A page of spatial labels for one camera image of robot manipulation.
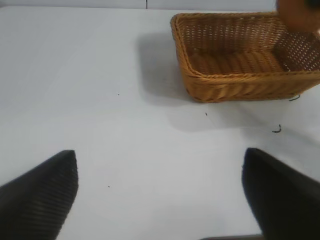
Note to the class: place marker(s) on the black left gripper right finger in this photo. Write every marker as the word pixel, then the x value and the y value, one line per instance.
pixel 282 197

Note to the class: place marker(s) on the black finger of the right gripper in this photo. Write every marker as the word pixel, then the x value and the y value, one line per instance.
pixel 313 4

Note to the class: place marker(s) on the orange fruit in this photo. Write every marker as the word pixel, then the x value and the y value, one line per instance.
pixel 293 15

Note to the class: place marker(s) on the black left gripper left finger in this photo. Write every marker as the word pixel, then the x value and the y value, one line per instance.
pixel 37 197

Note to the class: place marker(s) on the brown woven wicker basket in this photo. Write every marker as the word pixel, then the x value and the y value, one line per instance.
pixel 235 65

